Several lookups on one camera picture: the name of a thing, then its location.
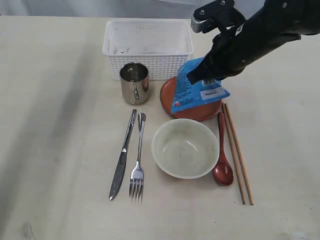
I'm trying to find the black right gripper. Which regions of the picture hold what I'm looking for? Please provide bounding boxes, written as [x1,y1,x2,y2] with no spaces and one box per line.
[187,17,301,85]

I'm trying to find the blue snack packet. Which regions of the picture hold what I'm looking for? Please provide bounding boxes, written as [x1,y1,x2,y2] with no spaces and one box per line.
[170,57,230,114]

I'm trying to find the small dark red dish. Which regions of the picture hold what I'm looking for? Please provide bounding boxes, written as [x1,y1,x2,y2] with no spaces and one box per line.
[159,76,222,122]

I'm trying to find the shiny steel cup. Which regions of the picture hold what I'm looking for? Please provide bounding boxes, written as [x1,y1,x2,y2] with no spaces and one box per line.
[119,62,151,105]

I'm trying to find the cream ceramic bowl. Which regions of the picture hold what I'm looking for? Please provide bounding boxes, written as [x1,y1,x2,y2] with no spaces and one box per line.
[151,118,220,180]

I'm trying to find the brown wooden chopstick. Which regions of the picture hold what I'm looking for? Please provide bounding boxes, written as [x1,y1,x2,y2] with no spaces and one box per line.
[222,103,246,205]
[223,103,254,206]

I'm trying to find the dark red wooden spoon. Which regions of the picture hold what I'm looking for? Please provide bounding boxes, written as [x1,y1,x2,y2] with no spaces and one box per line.
[212,112,234,186]

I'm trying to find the steel table fork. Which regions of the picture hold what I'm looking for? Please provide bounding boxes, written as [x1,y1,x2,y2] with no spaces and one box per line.
[129,113,146,203]

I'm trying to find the steel table knife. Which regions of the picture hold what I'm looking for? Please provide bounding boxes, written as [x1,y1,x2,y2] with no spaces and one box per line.
[108,109,137,201]

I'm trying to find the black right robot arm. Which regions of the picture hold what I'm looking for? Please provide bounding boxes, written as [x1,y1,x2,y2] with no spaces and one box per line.
[187,0,320,84]

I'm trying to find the white perforated plastic basket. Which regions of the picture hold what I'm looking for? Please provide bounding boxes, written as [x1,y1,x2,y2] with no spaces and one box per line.
[102,18,194,81]

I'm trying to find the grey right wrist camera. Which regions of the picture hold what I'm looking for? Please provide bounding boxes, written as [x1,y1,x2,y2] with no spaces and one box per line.
[191,0,246,34]

